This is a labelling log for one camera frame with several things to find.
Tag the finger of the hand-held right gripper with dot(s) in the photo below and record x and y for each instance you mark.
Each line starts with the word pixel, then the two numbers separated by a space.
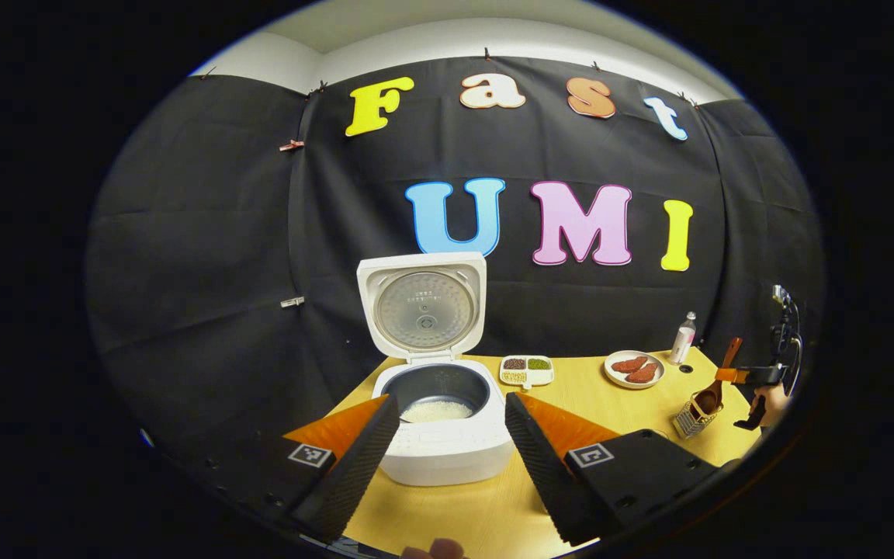
pixel 742 375

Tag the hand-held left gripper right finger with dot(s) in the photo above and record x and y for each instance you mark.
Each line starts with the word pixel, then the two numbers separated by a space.
pixel 540 466

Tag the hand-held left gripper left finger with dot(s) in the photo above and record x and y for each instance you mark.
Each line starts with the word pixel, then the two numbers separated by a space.
pixel 358 466

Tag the brown wooden spoon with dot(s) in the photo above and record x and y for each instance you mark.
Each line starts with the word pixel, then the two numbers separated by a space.
pixel 709 397

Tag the white rice cooker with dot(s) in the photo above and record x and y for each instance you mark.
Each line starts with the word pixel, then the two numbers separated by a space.
pixel 447 458

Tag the white rice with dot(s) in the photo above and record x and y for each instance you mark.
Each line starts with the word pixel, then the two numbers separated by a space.
pixel 438 411

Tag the small bottle with pink label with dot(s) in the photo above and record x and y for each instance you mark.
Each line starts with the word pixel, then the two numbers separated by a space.
pixel 681 341

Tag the white divided grain dish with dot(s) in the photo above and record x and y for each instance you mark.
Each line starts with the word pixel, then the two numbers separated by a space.
pixel 540 376

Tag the yellow beans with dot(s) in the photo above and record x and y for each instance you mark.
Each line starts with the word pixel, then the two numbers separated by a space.
pixel 514 376

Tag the red meat piece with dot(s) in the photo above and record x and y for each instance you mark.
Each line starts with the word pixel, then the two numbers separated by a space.
pixel 642 373
pixel 629 364

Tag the white round plate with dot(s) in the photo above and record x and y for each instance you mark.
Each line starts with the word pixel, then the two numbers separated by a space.
pixel 610 376

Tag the white clip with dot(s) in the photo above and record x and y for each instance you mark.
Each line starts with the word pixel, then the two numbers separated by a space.
pixel 292 301

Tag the black backdrop cloth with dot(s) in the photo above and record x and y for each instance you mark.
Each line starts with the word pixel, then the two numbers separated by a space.
pixel 183 233

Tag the pink clothes peg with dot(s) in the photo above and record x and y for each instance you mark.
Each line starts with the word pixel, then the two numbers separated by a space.
pixel 291 145

